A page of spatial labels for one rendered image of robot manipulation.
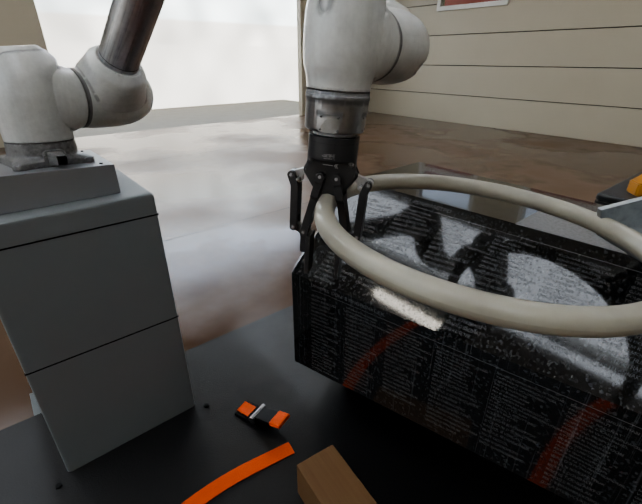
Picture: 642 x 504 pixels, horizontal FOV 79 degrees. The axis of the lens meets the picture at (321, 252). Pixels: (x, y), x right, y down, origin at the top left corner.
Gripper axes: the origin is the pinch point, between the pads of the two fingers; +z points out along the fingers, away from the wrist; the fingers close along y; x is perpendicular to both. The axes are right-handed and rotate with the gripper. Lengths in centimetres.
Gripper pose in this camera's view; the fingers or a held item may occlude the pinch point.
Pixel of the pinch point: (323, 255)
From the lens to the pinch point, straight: 66.5
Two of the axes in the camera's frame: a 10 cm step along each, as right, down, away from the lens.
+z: -0.8, 8.9, 4.4
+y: 9.7, 1.7, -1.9
